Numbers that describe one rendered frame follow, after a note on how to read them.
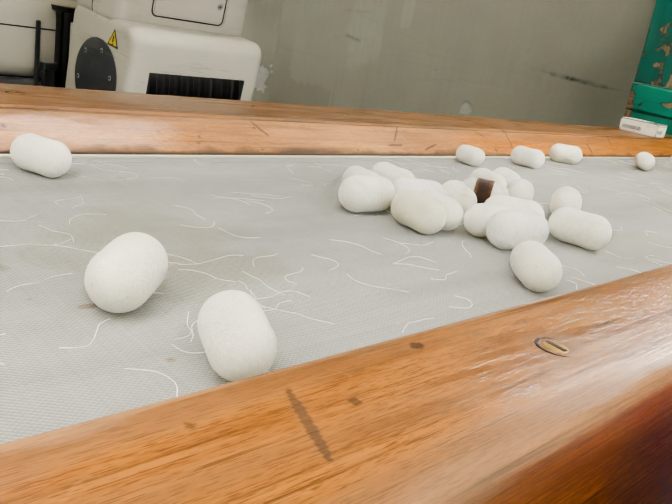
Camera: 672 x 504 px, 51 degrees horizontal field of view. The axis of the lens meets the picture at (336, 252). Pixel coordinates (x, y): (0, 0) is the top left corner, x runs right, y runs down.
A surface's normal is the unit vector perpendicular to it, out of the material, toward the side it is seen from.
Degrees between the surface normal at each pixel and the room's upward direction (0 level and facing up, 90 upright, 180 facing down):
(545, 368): 0
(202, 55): 98
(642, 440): 90
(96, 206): 0
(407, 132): 45
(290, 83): 89
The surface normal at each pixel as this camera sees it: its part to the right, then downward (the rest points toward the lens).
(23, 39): 0.73, 0.32
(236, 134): 0.60, -0.44
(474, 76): -0.66, 0.11
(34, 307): 0.17, -0.94
